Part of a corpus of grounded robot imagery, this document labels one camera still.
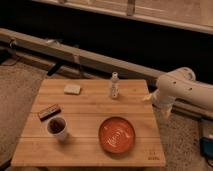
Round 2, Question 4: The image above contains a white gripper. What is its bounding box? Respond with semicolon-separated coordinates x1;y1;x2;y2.
143;90;174;118

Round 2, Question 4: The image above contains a small clear bottle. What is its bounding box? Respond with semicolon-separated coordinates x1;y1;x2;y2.
110;72;119;99

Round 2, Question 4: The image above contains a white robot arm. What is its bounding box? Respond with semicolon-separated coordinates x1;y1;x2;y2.
143;67;213;117

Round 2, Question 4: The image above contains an orange ceramic bowl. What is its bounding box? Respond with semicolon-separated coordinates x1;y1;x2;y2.
98;117;136;154

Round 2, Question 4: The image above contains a blue device on floor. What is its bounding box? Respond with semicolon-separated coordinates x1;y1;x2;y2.
200;120;213;160

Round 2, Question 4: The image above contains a wooden table board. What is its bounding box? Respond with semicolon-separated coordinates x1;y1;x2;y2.
12;79;166;167

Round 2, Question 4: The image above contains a white sponge block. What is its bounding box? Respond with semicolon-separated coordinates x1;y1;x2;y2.
64;84;81;95

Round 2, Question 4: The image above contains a white cup with brown drink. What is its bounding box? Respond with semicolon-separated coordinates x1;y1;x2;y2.
47;117;68;141

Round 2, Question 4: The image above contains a brown chocolate bar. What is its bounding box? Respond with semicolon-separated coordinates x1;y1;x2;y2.
38;104;61;121

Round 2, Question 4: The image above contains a long metal rail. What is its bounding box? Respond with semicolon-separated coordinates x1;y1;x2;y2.
0;28;213;119

